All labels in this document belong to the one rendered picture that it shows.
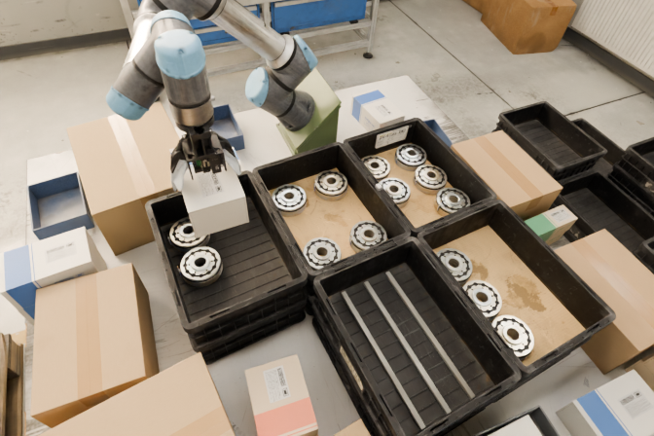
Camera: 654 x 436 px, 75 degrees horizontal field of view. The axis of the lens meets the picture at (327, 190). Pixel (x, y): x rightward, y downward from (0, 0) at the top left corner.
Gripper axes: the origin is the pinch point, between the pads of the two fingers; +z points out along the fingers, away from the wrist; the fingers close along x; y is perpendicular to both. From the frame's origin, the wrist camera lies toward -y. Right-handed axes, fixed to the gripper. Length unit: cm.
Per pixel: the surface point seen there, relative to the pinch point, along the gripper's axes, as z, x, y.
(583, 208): 73, 158, 8
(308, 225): 27.8, 24.9, 1.3
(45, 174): 41, -48, -62
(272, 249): 27.9, 12.2, 5.2
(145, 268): 41.0, -22.1, -10.9
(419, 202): 28, 60, 6
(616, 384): 31, 76, 70
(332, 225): 27.8, 31.2, 3.8
